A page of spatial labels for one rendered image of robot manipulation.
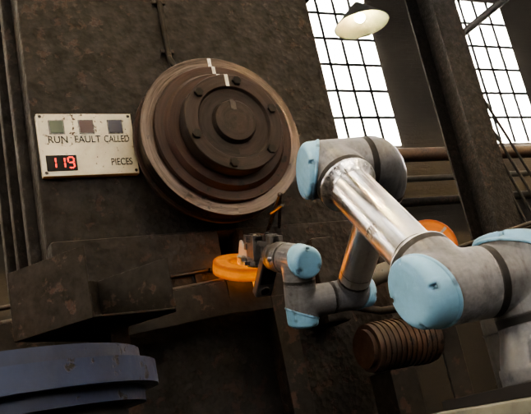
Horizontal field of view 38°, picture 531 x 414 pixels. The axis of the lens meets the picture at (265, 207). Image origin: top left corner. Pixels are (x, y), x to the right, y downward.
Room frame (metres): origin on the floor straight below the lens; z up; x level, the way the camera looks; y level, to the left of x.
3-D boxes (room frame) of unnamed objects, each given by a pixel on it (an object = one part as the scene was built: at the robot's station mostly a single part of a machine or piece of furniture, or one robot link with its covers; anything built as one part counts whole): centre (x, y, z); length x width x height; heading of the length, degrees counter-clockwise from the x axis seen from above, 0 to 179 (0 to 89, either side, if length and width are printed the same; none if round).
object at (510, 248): (1.23, -0.37, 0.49); 0.13 x 0.12 x 0.14; 110
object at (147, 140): (1.99, 0.09, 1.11); 0.47 x 0.06 x 0.47; 118
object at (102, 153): (1.93, 0.44, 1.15); 0.26 x 0.02 x 0.18; 118
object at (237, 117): (1.91, 0.04, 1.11); 0.28 x 0.06 x 0.28; 118
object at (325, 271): (2.12, -0.11, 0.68); 0.11 x 0.08 x 0.24; 28
